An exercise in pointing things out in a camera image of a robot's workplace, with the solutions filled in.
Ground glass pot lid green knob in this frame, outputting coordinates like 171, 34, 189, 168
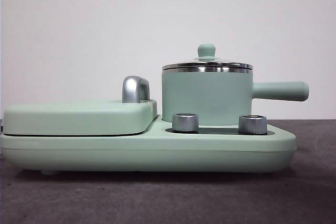
162, 44, 254, 70

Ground silver control knob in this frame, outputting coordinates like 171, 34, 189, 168
172, 113, 200, 133
238, 115, 268, 134

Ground mint green breakfast machine base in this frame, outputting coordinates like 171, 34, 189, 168
0, 115, 298, 176

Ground mint green grill cover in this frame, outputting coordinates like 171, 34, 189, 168
3, 99, 159, 137

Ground silver grill cover handle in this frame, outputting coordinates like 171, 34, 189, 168
122, 76, 151, 103

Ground mint green pot with handle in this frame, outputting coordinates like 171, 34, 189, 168
161, 67, 310, 127

